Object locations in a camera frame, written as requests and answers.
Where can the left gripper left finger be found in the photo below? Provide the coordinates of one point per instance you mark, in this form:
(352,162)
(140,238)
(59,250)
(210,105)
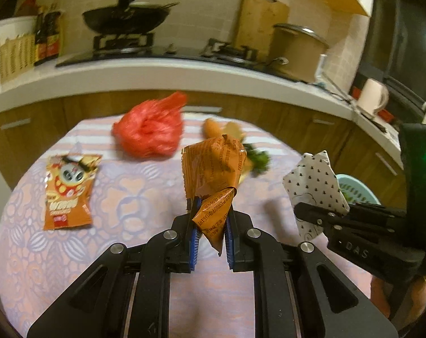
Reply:
(125,292)

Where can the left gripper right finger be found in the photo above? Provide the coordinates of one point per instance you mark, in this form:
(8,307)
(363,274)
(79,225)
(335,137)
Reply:
(298,291)

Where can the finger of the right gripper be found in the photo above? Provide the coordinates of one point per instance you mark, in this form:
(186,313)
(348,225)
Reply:
(325,214)

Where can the white heart-print paper bag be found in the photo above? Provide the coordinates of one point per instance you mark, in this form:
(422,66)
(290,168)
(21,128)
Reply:
(314,182)

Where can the orange snack wrapper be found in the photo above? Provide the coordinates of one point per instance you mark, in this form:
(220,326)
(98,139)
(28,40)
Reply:
(211,171)

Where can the red plastic bag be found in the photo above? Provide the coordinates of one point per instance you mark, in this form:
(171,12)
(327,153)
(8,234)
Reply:
(153,128)

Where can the orange peel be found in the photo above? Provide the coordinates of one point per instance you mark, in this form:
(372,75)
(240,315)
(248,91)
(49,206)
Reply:
(211,129)

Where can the person's right hand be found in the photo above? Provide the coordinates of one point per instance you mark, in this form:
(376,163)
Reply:
(417,297)

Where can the light blue perforated basket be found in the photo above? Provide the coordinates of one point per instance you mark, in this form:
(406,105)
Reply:
(355,191)

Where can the floral pink tablecloth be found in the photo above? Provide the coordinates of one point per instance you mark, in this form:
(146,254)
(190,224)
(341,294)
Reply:
(130,202)

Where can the dark green leafy vegetable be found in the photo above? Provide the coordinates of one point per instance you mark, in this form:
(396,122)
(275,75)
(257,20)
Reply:
(257,161)

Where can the white electric kettle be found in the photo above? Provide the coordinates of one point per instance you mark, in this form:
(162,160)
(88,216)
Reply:
(373,97)

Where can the orange cartoon snack packet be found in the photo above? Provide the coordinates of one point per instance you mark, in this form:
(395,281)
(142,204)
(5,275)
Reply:
(68,184)

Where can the brown rice cooker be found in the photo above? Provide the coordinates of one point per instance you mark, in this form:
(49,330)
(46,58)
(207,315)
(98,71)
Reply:
(296,51)

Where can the wooden cutting board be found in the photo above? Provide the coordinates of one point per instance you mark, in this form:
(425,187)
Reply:
(254,26)

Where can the black gas stove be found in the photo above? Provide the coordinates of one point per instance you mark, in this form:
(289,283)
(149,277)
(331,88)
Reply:
(142,46)

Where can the dark sauce bottle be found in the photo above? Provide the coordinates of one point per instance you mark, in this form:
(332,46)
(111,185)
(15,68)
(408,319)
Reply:
(40,45)

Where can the beige slotted utensil holder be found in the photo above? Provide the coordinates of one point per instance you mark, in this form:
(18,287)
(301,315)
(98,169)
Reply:
(16,57)

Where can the black wok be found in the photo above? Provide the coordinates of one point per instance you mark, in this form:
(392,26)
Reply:
(127,17)

